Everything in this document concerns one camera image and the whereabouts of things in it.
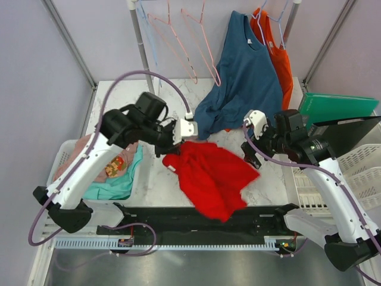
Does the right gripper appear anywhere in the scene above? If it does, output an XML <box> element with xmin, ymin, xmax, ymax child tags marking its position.
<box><xmin>241</xmin><ymin>119</ymin><xmax>290</xmax><ymax>169</ymax></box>

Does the red t shirt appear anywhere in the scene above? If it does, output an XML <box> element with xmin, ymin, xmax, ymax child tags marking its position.
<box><xmin>163</xmin><ymin>141</ymin><xmax>260</xmax><ymax>222</ymax></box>

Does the pink wire hanger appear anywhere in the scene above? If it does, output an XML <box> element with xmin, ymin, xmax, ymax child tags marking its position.
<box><xmin>148</xmin><ymin>1</ymin><xmax>198</xmax><ymax>84</ymax></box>
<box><xmin>180</xmin><ymin>1</ymin><xmax>221</xmax><ymax>86</ymax></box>

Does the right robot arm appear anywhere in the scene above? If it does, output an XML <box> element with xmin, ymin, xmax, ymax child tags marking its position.
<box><xmin>241</xmin><ymin>109</ymin><xmax>380</xmax><ymax>271</ymax></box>

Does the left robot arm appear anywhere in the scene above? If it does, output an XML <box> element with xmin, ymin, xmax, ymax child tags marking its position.
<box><xmin>33</xmin><ymin>92</ymin><xmax>179</xmax><ymax>234</ymax></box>

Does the pink printed t shirt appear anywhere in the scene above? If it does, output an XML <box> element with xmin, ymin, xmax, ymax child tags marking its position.
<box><xmin>53</xmin><ymin>134</ymin><xmax>134</xmax><ymax>181</ymax></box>

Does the mint green t shirt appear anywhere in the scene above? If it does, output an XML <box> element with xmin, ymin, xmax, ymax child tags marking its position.
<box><xmin>82</xmin><ymin>143</ymin><xmax>143</xmax><ymax>200</ymax></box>

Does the blue t shirt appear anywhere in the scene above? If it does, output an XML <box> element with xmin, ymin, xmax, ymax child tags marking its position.
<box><xmin>194</xmin><ymin>11</ymin><xmax>283</xmax><ymax>140</ymax></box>

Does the orange t shirt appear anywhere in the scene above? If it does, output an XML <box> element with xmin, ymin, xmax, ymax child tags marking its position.
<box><xmin>224</xmin><ymin>8</ymin><xmax>294</xmax><ymax>132</ymax></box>

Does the blue hanger holding shirts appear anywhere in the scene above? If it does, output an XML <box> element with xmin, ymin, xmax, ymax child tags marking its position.
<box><xmin>244</xmin><ymin>0</ymin><xmax>290</xmax><ymax>51</ymax></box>

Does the green binder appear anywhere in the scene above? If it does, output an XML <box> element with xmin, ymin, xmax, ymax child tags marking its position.
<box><xmin>298</xmin><ymin>92</ymin><xmax>379</xmax><ymax>129</ymax></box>

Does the black binder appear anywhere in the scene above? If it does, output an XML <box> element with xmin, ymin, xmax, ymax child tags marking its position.
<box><xmin>308</xmin><ymin>116</ymin><xmax>380</xmax><ymax>158</ymax></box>

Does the white plastic laundry basket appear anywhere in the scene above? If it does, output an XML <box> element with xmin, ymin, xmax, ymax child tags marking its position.
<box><xmin>48</xmin><ymin>135</ymin><xmax>143</xmax><ymax>209</ymax></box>

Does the white slotted tray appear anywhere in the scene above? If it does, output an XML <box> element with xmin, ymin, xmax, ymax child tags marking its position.
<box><xmin>291</xmin><ymin>122</ymin><xmax>381</xmax><ymax>212</ymax></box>

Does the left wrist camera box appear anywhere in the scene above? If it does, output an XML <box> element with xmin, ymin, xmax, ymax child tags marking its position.
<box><xmin>173</xmin><ymin>119</ymin><xmax>198</xmax><ymax>143</ymax></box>

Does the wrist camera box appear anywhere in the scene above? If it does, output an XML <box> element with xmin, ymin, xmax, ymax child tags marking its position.
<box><xmin>244</xmin><ymin>110</ymin><xmax>268</xmax><ymax>140</ymax></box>
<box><xmin>173</xmin><ymin>119</ymin><xmax>198</xmax><ymax>143</ymax></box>

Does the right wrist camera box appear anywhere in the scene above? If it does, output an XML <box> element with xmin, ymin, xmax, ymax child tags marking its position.
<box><xmin>244</xmin><ymin>110</ymin><xmax>268</xmax><ymax>140</ymax></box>

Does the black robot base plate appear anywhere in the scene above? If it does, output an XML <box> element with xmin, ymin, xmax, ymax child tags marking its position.
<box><xmin>96</xmin><ymin>203</ymin><xmax>297</xmax><ymax>243</ymax></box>

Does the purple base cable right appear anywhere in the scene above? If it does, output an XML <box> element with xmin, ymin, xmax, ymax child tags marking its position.
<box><xmin>273</xmin><ymin>235</ymin><xmax>310</xmax><ymax>259</ymax></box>

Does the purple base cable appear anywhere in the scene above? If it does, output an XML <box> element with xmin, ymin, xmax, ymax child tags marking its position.
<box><xmin>52</xmin><ymin>222</ymin><xmax>157</xmax><ymax>272</ymax></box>
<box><xmin>273</xmin><ymin>235</ymin><xmax>310</xmax><ymax>259</ymax></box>

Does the white cable duct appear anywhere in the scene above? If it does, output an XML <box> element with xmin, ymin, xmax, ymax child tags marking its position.
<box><xmin>54</xmin><ymin>237</ymin><xmax>279</xmax><ymax>251</ymax></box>

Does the aluminium frame post right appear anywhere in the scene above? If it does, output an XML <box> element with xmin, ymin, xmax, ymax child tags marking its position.
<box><xmin>301</xmin><ymin>0</ymin><xmax>358</xmax><ymax>91</ymax></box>

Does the aluminium frame post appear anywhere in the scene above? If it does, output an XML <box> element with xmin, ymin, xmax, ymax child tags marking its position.
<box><xmin>301</xmin><ymin>0</ymin><xmax>358</xmax><ymax>91</ymax></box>
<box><xmin>40</xmin><ymin>0</ymin><xmax>98</xmax><ymax>90</ymax></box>

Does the light blue wire hanger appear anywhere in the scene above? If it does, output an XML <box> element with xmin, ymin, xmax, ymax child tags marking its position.
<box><xmin>136</xmin><ymin>0</ymin><xmax>160</xmax><ymax>73</ymax></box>

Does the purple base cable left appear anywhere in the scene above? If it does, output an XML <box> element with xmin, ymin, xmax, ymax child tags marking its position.
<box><xmin>52</xmin><ymin>222</ymin><xmax>157</xmax><ymax>272</ymax></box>

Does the aluminium frame post left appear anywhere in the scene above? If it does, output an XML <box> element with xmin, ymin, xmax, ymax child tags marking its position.
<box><xmin>40</xmin><ymin>0</ymin><xmax>98</xmax><ymax>90</ymax></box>

